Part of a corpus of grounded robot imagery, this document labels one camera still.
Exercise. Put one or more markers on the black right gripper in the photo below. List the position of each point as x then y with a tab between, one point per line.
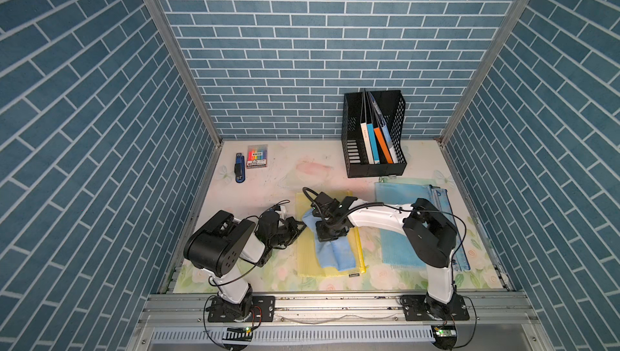
320	235

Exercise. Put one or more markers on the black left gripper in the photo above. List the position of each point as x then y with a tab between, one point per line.
291	225

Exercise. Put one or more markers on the light blue cleaning cloth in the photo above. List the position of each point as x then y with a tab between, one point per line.
336	254

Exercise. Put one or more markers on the yellow mesh document bag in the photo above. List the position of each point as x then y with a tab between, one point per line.
308	263

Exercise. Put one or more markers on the green mesh document bag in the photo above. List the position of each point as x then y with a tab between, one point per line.
409	181

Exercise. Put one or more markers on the blue mesh document bag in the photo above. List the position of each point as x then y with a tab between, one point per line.
396	249

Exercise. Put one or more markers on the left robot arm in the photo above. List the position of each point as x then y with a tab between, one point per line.
223	240

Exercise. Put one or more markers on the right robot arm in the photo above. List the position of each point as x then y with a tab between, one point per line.
432	236

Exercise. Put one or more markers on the box of coloured markers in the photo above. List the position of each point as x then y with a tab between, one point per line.
257	156

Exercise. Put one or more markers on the blue black stapler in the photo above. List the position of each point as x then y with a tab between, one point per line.
239	168

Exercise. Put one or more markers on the white book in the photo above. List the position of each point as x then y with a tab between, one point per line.
366	141

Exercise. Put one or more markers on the orange book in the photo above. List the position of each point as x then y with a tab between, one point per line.
383	145

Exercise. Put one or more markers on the teal book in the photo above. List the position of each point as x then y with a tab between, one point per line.
373	142

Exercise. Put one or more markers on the blue folder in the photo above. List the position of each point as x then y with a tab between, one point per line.
378	121

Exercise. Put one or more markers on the black mesh file holder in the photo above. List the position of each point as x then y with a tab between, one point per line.
356	110

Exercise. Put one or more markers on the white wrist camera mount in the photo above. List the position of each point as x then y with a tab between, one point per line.
280	210

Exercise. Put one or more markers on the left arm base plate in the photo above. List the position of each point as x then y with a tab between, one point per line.
240	308

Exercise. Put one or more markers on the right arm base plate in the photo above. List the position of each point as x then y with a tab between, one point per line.
433	308

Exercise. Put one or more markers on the aluminium front rail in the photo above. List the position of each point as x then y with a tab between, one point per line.
487	320

